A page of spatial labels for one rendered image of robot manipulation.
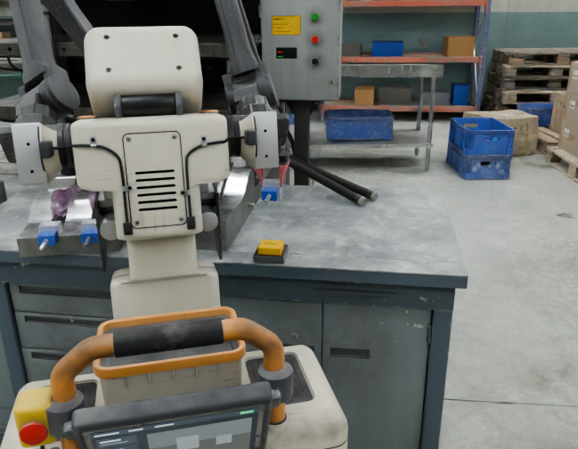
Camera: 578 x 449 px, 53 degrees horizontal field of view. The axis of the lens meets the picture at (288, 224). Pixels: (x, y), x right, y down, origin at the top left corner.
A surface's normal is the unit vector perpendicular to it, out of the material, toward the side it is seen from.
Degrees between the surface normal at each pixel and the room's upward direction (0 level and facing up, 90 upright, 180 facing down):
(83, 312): 90
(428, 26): 90
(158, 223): 82
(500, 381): 0
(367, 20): 90
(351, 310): 90
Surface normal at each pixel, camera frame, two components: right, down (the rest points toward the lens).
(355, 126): -0.05, 0.40
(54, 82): 0.84, -0.40
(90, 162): 0.22, 0.21
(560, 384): -0.01, -0.93
